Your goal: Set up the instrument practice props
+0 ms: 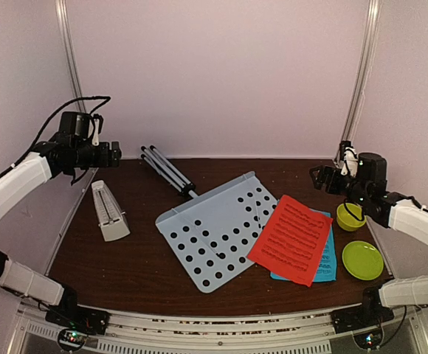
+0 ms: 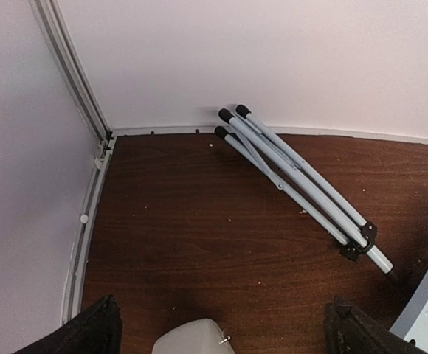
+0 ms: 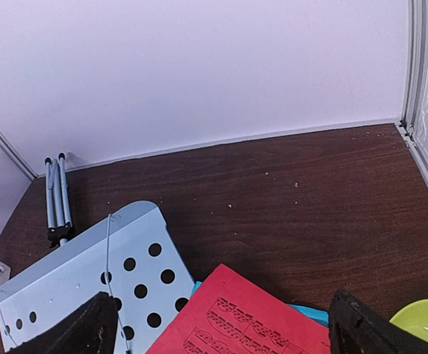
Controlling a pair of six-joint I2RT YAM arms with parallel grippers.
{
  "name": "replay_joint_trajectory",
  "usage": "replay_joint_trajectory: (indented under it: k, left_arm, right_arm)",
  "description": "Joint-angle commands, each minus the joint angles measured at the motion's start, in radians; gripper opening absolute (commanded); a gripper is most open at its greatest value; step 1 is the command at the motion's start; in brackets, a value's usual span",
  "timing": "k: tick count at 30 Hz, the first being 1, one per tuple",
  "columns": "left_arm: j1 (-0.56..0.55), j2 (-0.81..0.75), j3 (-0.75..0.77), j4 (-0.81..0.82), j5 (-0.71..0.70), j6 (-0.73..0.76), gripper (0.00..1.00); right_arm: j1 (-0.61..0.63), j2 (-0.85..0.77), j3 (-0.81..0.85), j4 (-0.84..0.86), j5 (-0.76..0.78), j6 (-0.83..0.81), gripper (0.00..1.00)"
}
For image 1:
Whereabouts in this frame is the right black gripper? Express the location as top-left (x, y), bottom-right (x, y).
top-left (309, 164), bottom-right (370, 206)

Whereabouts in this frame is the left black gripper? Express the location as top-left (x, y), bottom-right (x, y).
top-left (73, 141), bottom-right (122, 167)

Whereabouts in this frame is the red sheet music mat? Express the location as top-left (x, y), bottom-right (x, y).
top-left (247, 195), bottom-right (333, 287)

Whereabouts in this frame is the grey music stand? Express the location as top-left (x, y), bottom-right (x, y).
top-left (141, 145), bottom-right (277, 294)

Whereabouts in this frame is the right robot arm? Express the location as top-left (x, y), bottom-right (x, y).
top-left (309, 147), bottom-right (428, 327)

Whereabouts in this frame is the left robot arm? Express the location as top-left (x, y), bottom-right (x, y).
top-left (0, 111), bottom-right (122, 327)

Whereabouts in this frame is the green bowl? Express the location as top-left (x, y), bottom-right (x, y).
top-left (336, 203), bottom-right (366, 232)

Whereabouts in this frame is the grey metronome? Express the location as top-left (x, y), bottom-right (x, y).
top-left (92, 180), bottom-right (131, 242)

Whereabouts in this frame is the blue sheet music mat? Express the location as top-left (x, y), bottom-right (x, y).
top-left (269, 208), bottom-right (339, 284)

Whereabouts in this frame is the green plate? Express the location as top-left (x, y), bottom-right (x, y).
top-left (342, 240), bottom-right (384, 281)

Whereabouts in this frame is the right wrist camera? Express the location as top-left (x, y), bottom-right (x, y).
top-left (339, 140), bottom-right (359, 177)

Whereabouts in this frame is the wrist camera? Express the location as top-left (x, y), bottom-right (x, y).
top-left (90, 114), bottom-right (104, 146)
top-left (339, 140), bottom-right (359, 177)

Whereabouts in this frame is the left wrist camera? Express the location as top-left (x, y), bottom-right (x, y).
top-left (90, 114), bottom-right (104, 146)

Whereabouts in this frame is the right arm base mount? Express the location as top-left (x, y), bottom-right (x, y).
top-left (331, 306), bottom-right (394, 351)

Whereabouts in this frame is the aluminium front rail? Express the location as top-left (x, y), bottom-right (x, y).
top-left (9, 291), bottom-right (428, 354)

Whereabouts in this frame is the left aluminium corner post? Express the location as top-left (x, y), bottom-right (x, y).
top-left (55, 0), bottom-right (83, 98)

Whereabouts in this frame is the aluminium corner post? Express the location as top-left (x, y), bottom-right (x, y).
top-left (340, 0), bottom-right (382, 142)
top-left (55, 0), bottom-right (83, 98)

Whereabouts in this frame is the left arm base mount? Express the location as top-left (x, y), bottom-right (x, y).
top-left (45, 306), bottom-right (110, 353)

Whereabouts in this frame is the right aluminium corner post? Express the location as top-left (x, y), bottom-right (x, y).
top-left (340, 0), bottom-right (382, 142)

